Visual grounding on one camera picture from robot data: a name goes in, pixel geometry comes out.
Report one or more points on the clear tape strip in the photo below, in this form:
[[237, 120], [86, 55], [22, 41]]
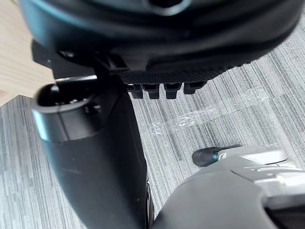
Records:
[[197, 117]]

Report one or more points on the dark right robot foot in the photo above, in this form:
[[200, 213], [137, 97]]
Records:
[[205, 157]]

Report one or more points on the light wooden cabinet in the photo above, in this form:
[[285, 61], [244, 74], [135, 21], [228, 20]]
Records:
[[16, 59]]

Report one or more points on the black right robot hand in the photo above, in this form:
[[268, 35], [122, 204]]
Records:
[[100, 167]]

